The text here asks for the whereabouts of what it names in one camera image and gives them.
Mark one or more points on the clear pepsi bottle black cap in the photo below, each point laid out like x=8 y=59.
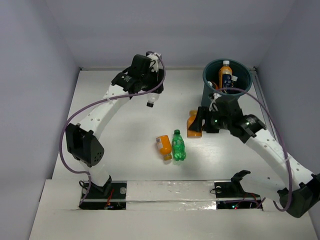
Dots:
x=151 y=99

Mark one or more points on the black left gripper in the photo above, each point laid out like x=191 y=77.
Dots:
x=157 y=83

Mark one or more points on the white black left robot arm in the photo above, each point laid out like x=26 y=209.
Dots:
x=82 y=139

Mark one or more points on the yellow blue milk tea bottle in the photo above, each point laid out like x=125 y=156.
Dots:
x=225 y=75

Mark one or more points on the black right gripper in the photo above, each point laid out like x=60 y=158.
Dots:
x=203 y=113

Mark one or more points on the green sprite bottle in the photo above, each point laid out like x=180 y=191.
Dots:
x=178 y=146

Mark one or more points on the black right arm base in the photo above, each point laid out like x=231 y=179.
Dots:
x=231 y=196

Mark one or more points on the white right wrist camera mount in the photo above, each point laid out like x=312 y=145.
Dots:
x=213 y=97

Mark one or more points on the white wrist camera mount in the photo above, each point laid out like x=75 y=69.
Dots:
x=213 y=97
x=155 y=60

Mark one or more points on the clear crushed water bottle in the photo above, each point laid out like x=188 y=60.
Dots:
x=233 y=85

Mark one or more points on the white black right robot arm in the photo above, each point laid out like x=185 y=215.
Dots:
x=297 y=189

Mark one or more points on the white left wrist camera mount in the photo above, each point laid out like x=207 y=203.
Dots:
x=155 y=60

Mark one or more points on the teal plastic bin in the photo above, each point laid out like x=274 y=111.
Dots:
x=210 y=77

